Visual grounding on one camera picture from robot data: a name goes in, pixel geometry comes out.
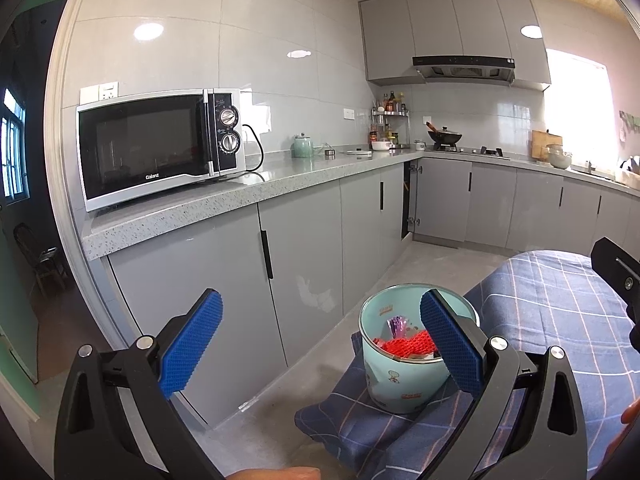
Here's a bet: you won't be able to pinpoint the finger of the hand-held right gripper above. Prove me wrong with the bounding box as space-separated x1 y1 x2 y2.
590 237 640 313

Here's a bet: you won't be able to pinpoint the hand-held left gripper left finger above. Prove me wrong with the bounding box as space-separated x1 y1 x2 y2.
54 288 226 480

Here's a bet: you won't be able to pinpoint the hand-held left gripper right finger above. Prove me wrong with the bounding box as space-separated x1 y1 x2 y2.
420 289 588 480

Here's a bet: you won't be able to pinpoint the red knitted cloth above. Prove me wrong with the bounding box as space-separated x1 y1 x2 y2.
372 330 438 358

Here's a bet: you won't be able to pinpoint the purple wrapper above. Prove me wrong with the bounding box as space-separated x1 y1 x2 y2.
385 315 412 343

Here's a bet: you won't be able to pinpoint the teal printed waste bin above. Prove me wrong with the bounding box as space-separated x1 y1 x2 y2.
359 284 481 414

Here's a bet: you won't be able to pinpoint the person's right hand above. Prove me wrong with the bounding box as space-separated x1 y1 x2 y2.
592 399 640 478

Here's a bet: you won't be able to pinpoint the person's left hand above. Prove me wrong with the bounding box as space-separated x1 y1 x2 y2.
225 466 321 480

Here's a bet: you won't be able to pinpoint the blue plaid tablecloth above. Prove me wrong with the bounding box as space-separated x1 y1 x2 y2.
294 251 640 480

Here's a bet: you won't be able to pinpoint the wooden cutting board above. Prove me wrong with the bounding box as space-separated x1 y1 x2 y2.
531 130 563 162

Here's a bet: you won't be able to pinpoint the bright kitchen window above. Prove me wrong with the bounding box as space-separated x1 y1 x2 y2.
544 49 615 171

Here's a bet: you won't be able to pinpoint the dark wooden chair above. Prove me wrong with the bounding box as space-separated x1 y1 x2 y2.
14 222 71 297

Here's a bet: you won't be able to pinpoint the gas stove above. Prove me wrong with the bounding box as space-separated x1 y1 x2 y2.
430 145 511 160

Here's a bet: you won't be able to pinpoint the speckled grey countertop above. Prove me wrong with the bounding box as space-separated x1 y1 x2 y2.
81 147 640 261

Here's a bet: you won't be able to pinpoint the silver black microwave oven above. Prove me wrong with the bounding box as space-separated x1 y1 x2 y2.
76 88 247 212

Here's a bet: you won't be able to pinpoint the black wok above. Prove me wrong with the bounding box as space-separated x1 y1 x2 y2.
426 122 463 150

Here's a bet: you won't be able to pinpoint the green ceramic teapot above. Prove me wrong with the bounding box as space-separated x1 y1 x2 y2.
291 132 315 158

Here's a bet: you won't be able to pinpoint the metal spice rack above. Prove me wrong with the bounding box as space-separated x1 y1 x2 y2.
369 91 412 151

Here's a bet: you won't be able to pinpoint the group of seasoning bottles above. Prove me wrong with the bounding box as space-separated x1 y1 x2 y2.
377 91 407 113

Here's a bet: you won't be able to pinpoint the black range hood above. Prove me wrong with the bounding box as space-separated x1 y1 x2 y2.
412 55 516 83

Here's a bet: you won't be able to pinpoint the dark framed window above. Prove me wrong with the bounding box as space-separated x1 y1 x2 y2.
0 87 27 201

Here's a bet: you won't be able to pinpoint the grey upper cabinets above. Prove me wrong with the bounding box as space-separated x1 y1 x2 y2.
358 0 552 92

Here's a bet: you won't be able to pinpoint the wall decoration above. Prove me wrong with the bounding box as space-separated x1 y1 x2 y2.
619 110 640 141

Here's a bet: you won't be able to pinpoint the black power cable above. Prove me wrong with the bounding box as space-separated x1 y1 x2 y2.
241 124 268 186

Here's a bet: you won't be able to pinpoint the white wall outlet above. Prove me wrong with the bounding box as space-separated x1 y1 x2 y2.
80 81 120 103

